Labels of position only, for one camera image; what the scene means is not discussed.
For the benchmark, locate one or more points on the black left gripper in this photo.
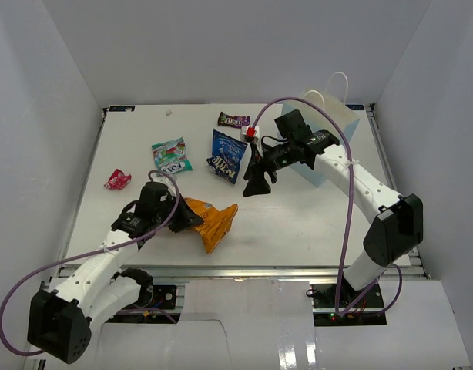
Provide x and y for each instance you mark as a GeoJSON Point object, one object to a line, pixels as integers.
{"type": "Point", "coordinates": [187, 218]}

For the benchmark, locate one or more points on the light blue paper bag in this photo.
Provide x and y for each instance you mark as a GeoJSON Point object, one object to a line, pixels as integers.
{"type": "Point", "coordinates": [335, 108]}

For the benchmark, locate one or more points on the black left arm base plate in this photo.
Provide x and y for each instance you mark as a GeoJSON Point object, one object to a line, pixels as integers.
{"type": "Point", "coordinates": [163, 297]}

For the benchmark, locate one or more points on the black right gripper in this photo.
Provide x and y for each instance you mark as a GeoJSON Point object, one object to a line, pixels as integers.
{"type": "Point", "coordinates": [257, 185]}

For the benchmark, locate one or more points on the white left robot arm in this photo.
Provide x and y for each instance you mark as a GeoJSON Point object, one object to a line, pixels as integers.
{"type": "Point", "coordinates": [62, 320]}

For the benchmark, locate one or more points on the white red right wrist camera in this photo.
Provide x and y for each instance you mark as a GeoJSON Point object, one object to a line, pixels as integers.
{"type": "Point", "coordinates": [249, 134]}

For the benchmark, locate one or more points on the orange honey dijon chip bag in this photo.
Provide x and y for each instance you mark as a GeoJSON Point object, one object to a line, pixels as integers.
{"type": "Point", "coordinates": [216, 223]}

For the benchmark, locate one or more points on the teal Fox's candy bag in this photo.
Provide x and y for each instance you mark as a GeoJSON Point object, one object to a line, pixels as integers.
{"type": "Point", "coordinates": [170, 156]}

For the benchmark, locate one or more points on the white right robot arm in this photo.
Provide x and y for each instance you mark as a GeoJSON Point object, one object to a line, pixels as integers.
{"type": "Point", "coordinates": [396, 221]}

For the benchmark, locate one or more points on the blue corner label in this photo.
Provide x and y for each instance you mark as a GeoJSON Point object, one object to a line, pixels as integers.
{"type": "Point", "coordinates": [121, 109]}

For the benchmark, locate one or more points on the brown purple M&M's pack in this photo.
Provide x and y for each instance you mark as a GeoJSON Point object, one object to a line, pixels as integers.
{"type": "Point", "coordinates": [233, 121]}

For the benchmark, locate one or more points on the blue kettle chip bag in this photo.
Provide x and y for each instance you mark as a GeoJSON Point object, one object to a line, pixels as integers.
{"type": "Point", "coordinates": [227, 154]}

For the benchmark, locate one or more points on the red crumpled candy wrapper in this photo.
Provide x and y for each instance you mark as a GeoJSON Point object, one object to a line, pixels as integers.
{"type": "Point", "coordinates": [118, 180]}

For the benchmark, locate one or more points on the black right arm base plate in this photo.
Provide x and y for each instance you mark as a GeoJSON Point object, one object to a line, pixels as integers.
{"type": "Point", "coordinates": [323, 296]}

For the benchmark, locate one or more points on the aluminium front frame rail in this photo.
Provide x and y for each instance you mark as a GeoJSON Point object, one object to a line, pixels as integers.
{"type": "Point", "coordinates": [241, 272]}

